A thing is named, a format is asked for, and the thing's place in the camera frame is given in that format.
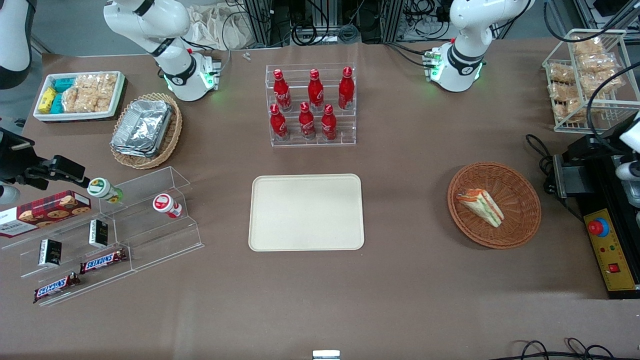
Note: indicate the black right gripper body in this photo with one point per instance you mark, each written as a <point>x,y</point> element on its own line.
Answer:
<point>11,159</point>

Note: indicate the triangular sandwich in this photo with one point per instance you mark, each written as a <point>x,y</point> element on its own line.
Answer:
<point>482,206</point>

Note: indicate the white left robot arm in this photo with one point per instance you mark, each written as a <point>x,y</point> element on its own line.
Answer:
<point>462,45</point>

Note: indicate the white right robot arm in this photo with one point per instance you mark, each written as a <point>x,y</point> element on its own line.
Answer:
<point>175,30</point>

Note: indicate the white rectangular snack tray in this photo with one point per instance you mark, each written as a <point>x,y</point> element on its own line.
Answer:
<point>117,100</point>

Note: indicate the tan oval wicker basket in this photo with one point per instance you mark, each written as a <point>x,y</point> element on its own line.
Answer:
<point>172,132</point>

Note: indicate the beige plastic tray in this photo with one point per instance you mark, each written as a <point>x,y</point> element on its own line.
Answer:
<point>306,212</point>

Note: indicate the brown wicker basket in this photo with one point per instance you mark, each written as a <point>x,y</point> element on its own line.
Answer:
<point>515,220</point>

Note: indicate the red tartan cookie box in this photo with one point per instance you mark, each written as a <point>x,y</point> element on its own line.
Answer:
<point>50,210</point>

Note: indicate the green lid yogurt bottle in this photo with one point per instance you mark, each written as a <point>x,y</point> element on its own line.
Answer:
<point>102,189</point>

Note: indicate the teal snack packet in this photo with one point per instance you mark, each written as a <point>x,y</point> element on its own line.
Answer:
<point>64,84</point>
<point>57,104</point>

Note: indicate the yellow snack packet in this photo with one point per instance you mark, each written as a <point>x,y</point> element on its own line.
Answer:
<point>47,100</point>

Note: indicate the clear rice cracker pack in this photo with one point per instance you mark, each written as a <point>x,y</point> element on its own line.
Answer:
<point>77,97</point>
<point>105,92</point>

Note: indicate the small black box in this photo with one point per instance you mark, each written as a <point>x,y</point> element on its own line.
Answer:
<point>98,233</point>
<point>50,252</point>

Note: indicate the brown snickers bar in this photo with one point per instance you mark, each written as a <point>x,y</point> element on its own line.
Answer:
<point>55,287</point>
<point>102,260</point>

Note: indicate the red lid yogurt bottle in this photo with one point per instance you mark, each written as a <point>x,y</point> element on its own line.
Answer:
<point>165,204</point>

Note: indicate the clear acrylic stepped shelf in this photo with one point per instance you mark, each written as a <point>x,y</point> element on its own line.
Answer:
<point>150,240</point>

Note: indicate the beige crumpled cloth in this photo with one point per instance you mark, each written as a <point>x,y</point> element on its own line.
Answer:
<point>215,27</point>

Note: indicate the red cola bottle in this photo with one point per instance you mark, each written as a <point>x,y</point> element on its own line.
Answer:
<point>306,122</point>
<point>282,92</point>
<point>328,124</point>
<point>278,124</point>
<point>346,90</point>
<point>315,91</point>

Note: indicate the clear acrylic bottle rack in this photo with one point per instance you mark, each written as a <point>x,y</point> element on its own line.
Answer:
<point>345,135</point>

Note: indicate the clear fried snack pack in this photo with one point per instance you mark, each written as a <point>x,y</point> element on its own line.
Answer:
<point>602,82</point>
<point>564,91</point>
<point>567,111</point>
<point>587,46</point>
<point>561,73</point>
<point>596,63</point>

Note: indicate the grey metal plate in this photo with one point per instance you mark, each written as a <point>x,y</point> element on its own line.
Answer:
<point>575,177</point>

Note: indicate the black control box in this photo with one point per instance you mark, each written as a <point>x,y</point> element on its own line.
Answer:
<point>585,150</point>

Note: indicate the red emergency stop button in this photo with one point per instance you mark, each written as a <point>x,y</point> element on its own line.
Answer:
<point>596,227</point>

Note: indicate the yellow control panel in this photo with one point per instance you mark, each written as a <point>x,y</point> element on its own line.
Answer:
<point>617,250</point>

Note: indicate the steel pan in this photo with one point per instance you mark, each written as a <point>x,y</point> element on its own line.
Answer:
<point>634,192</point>

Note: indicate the aluminium frame post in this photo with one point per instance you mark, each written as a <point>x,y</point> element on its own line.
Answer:
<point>392,20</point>
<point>259,22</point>

